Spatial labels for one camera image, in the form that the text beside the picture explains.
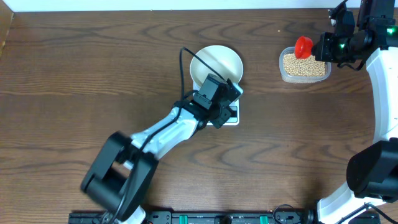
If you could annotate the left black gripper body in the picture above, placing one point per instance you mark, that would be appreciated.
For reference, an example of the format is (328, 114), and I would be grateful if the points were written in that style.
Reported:
(216, 114)

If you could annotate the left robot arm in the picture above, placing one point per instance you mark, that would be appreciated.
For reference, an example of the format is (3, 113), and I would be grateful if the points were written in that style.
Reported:
(119, 177)

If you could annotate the soybeans in container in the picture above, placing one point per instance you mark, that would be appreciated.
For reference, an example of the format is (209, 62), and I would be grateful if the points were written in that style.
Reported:
(308, 67)

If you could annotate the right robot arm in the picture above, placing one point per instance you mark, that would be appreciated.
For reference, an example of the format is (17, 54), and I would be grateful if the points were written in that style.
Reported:
(371, 175)

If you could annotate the clear plastic container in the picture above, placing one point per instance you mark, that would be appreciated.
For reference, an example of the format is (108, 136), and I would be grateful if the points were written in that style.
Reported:
(298, 79)

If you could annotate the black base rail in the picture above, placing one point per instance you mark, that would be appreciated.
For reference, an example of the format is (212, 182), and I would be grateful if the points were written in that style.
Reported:
(167, 217)

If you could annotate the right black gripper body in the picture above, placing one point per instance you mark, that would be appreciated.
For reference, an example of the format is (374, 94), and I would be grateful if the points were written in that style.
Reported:
(336, 49)

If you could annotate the white digital kitchen scale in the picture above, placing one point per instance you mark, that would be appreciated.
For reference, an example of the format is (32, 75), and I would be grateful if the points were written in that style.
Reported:
(235, 115)

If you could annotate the red plastic measuring scoop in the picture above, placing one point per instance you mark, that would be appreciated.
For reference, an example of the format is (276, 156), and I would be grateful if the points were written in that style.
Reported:
(303, 47)

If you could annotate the white round bowl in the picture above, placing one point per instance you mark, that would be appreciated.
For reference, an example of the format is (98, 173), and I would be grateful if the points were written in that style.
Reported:
(220, 58)

